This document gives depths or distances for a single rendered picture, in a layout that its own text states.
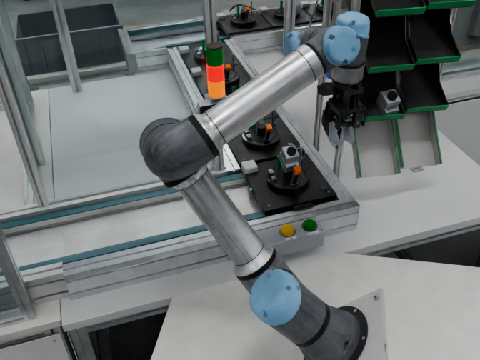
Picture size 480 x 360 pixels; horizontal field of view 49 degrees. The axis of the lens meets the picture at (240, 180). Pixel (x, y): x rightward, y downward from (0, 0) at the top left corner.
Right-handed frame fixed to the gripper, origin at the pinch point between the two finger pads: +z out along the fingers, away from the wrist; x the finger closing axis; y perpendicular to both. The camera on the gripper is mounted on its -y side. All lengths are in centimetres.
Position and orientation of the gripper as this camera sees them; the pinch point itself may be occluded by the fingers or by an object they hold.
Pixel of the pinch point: (336, 142)
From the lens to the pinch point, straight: 142.4
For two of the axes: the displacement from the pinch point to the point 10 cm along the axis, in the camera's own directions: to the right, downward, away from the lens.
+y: 3.0, 5.9, -7.5
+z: 0.2, 7.8, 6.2
